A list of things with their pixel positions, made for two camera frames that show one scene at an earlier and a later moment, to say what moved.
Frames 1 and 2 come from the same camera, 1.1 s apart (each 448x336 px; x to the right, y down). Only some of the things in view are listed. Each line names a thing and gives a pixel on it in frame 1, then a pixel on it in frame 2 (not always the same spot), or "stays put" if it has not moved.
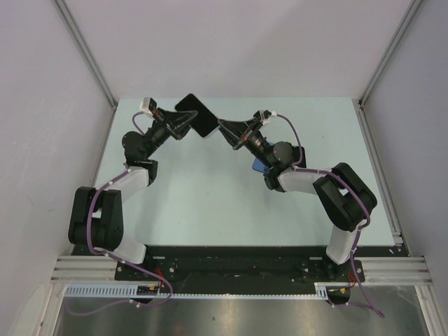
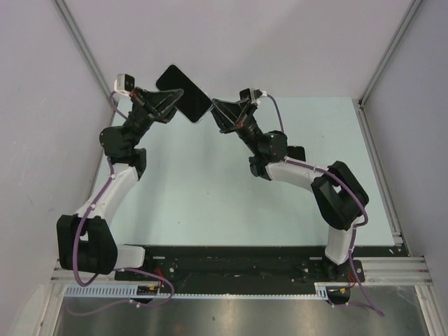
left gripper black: [178, 122] -> [158, 106]
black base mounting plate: [239, 264] stays put
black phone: [205, 123] -> [194, 102]
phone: [303, 162] stays put
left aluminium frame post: [66, 13] stays put
